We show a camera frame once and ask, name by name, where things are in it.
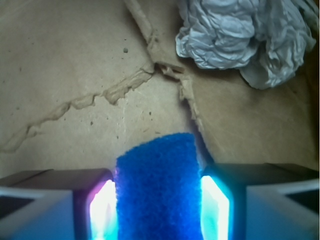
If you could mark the crumpled white paper ball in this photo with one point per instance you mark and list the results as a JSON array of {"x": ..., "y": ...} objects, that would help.
[{"x": 266, "y": 40}]

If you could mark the blue sponge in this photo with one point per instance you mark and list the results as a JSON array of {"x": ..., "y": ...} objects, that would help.
[{"x": 158, "y": 190}]

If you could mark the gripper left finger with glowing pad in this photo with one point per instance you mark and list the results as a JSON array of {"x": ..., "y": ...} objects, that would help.
[{"x": 50, "y": 204}]

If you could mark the brown paper bag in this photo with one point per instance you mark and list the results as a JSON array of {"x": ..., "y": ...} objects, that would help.
[{"x": 79, "y": 87}]

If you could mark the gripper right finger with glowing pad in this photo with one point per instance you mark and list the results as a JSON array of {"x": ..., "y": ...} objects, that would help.
[{"x": 268, "y": 201}]

